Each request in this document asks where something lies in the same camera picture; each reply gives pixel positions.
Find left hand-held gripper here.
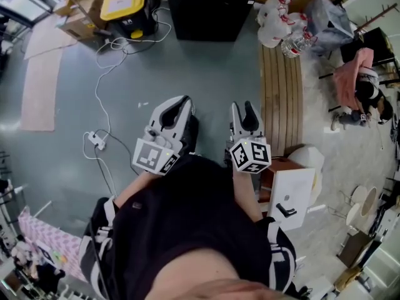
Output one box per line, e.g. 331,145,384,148
132,95,197,177

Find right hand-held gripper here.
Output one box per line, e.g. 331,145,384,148
224,100,272,175

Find person's left forearm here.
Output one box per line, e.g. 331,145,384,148
112,169,164,209

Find person's right forearm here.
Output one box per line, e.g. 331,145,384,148
232,169,264,224

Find wooden slatted bench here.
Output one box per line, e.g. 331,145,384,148
258,44,304,158

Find white power strip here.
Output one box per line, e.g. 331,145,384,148
87,131,108,151

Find clear plastic water bottle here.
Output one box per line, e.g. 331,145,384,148
281,32,314,59

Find person's black striped clothing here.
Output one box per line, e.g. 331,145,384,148
79,153,297,300

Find black bin with yellow lid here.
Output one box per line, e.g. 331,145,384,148
99,0,158,40

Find grey plastic bag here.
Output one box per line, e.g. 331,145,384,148
303,0,356,57

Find flat cardboard sheet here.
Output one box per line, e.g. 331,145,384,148
19,20,79,133

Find brown cardboard boxes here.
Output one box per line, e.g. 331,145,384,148
53,0,117,41

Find black table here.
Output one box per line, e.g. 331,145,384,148
339,26,400,84

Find wooden coat rack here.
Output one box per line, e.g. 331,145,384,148
353,2,400,43

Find pink patterned cloth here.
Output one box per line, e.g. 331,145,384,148
16,206,89,283

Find black cable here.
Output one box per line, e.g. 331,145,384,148
93,129,141,199

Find white power cable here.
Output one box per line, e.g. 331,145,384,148
82,6,173,199

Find white cabinet with black handle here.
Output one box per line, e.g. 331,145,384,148
266,167,317,233

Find white plastic bags red handles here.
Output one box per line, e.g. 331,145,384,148
256,0,317,48

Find round white wire chairs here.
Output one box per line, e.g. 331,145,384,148
327,185,380,231

